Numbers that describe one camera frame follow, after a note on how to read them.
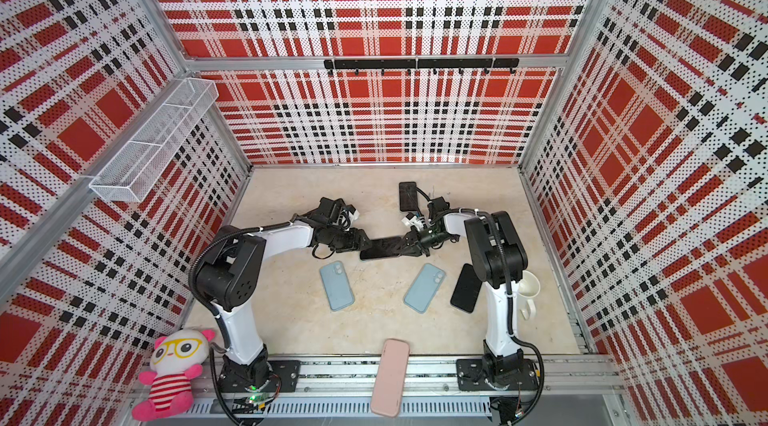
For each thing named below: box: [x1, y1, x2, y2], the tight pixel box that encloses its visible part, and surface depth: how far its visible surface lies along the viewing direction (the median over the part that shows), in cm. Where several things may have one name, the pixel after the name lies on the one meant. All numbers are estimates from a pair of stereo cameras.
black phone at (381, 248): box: [359, 236, 403, 261], surface depth 98 cm
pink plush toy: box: [132, 329, 215, 421], surface depth 72 cm
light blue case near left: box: [319, 261, 355, 312], surface depth 92 cm
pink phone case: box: [370, 338, 411, 418], surface depth 75 cm
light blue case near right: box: [404, 263, 446, 314], surface depth 91 cm
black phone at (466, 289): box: [450, 263, 483, 313], surface depth 90 cm
